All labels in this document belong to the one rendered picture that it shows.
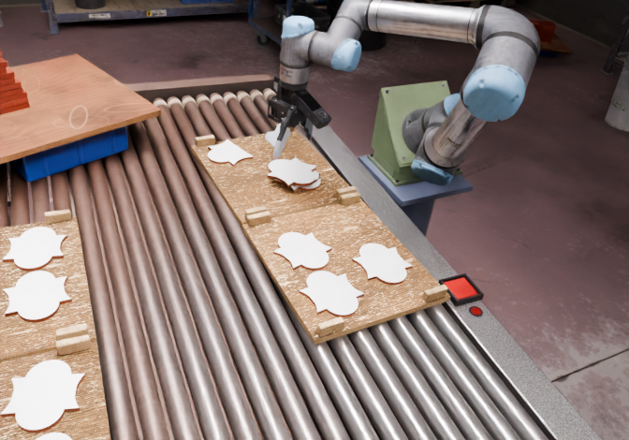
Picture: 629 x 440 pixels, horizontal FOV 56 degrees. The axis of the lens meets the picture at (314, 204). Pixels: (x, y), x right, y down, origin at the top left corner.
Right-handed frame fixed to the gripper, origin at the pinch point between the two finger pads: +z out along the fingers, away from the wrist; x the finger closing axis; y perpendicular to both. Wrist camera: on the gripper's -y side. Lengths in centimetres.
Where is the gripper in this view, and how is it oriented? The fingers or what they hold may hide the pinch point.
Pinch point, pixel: (294, 151)
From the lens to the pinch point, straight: 160.6
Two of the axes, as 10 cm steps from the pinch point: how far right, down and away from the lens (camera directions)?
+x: -6.0, 4.2, -6.8
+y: -7.9, -4.1, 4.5
